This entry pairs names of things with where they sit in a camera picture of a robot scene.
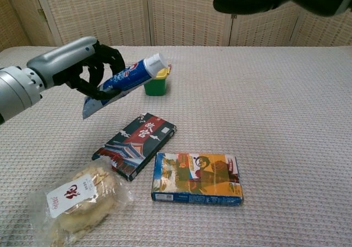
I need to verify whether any clear bag of pastry snacks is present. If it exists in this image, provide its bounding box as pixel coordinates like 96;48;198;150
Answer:
29;160;134;247

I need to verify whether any blue white toothpaste tube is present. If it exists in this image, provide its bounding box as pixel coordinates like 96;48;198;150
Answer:
81;53;168;120

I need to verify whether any woven folding screen panel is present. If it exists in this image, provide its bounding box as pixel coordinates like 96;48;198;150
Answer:
229;0;302;47
290;7;352;47
31;0;152;47
0;0;34;52
145;0;239;47

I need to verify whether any dark box with Chinese characters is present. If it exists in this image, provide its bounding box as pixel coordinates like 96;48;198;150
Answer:
92;112;178;182

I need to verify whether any green container with yellow lid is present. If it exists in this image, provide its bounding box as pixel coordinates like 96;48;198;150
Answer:
143;64;173;97

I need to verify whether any orange blue illustrated flat box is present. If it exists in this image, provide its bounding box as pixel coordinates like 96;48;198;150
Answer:
150;152;245;207

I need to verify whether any beige woven tablecloth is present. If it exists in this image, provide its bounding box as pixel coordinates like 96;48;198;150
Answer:
0;45;352;247

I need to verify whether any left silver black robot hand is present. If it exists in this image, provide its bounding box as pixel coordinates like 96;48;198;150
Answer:
26;36;126;101

